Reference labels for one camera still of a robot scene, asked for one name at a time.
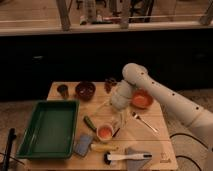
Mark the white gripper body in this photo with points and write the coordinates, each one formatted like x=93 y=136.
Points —
x=121 y=97

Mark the clear gripper finger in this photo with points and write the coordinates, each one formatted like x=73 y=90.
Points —
x=120 y=121
x=104 y=104

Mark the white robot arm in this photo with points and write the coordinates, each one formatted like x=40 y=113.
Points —
x=195 y=117

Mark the silver fork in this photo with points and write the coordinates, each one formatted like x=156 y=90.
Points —
x=138 y=118

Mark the orange bowl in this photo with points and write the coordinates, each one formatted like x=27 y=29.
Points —
x=141 y=99

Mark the dark brown bowl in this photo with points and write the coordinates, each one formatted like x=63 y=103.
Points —
x=85 y=90

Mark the green cucumber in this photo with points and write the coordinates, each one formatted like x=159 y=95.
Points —
x=89 y=123

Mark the grey cloth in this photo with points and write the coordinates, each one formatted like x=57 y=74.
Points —
x=136 y=165

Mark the blue sponge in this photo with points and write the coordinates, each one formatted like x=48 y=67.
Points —
x=82 y=145

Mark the green plastic tray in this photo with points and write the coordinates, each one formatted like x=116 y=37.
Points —
x=51 y=130

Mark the black stand left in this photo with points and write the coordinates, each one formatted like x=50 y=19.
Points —
x=7 y=158

